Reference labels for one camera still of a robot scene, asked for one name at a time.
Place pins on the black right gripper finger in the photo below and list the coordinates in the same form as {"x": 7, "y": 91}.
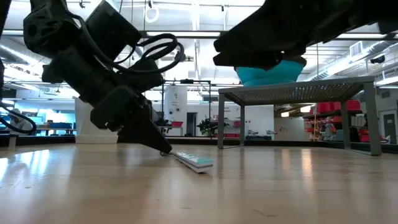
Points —
{"x": 255, "y": 37}
{"x": 248, "y": 60}

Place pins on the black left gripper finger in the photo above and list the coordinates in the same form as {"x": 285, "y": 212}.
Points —
{"x": 146, "y": 130}

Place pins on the blue collapsible bowl grey rim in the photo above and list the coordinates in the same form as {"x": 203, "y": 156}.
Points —
{"x": 270, "y": 77}

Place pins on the background black robot arm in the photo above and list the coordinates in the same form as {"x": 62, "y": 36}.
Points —
{"x": 207, "y": 126}

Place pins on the small red bin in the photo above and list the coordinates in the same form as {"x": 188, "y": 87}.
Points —
{"x": 177, "y": 124}

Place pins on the grey perforated metal riser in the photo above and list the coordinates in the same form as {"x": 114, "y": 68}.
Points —
{"x": 295, "y": 91}

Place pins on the red bin shelf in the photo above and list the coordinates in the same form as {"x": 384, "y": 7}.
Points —
{"x": 323, "y": 107}

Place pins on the person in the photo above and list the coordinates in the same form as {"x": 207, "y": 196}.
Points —
{"x": 17, "y": 123}

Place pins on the grey door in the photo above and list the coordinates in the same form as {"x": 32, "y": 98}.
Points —
{"x": 390, "y": 127}

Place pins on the background black station frame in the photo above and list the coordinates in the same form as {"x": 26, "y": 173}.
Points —
{"x": 186, "y": 81}

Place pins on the black security camera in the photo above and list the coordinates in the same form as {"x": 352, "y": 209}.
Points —
{"x": 377, "y": 59}

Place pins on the black aluminium table frame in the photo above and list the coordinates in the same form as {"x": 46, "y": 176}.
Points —
{"x": 280, "y": 141}

